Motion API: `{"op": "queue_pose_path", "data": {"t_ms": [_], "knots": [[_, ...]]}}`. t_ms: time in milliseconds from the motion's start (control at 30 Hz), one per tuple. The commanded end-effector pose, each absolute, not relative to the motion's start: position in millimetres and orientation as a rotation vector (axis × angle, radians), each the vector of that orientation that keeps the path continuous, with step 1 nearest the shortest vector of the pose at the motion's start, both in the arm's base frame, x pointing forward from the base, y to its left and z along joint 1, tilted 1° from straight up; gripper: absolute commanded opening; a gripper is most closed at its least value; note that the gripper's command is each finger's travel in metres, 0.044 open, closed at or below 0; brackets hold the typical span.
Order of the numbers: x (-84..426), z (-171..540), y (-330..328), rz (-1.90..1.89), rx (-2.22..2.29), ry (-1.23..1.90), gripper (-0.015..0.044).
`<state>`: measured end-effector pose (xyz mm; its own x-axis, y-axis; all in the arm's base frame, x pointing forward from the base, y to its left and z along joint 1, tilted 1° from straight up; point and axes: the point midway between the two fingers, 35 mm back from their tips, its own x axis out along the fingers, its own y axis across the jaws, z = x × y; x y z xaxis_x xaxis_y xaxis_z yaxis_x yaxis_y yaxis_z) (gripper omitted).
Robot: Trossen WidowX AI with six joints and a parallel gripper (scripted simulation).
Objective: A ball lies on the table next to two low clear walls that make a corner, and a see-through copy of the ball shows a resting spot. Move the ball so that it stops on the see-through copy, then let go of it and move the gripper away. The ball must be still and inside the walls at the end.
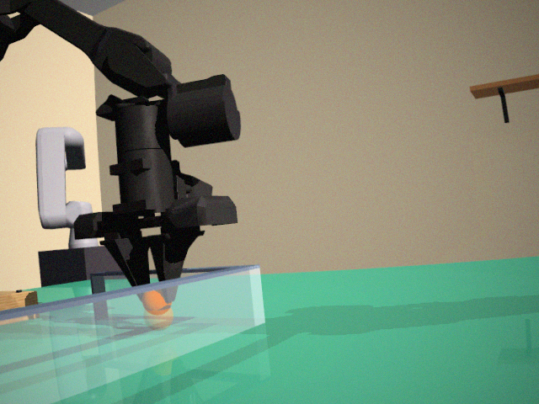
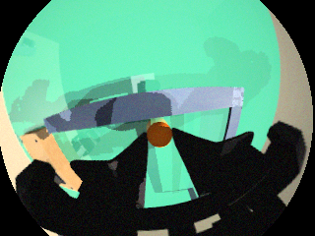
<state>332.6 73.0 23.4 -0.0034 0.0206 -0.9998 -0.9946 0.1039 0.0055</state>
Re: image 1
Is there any clear low glass wall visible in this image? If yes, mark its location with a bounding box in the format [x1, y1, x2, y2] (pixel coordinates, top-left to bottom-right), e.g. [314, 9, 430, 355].
[0, 268, 265, 404]

